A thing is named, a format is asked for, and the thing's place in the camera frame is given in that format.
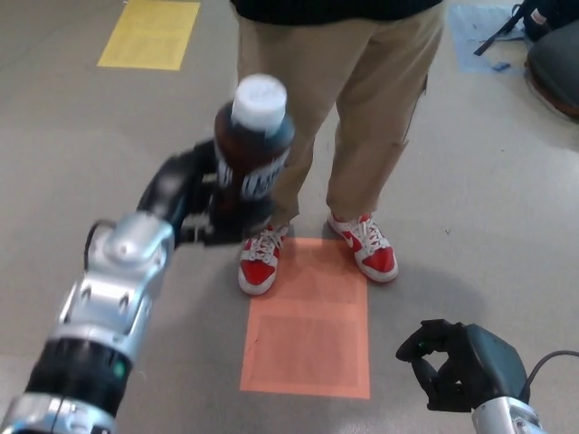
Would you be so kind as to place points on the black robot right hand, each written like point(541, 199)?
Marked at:
point(484, 366)

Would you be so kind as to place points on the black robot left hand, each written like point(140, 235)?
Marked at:
point(176, 190)

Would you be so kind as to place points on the brown protein shake bottle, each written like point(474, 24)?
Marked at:
point(253, 144)

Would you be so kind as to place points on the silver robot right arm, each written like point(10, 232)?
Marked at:
point(506, 418)

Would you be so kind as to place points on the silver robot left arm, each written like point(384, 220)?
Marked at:
point(108, 294)

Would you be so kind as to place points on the red white sneaker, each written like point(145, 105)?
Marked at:
point(377, 260)
point(258, 271)

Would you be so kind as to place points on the yellow floor sheet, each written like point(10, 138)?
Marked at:
point(149, 36)

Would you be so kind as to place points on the orange floor sheet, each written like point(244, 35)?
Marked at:
point(307, 343)

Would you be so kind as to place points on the khaki trousers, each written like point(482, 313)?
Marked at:
point(362, 113)

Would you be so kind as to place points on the black shirt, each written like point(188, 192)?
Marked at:
point(335, 8)

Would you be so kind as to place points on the blue tape scrap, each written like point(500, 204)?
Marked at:
point(500, 67)

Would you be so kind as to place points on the grey round chair seat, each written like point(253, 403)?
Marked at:
point(558, 68)

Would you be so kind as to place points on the blue floor sheet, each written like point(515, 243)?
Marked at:
point(470, 50)

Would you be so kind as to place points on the black backpack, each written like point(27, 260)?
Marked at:
point(549, 18)

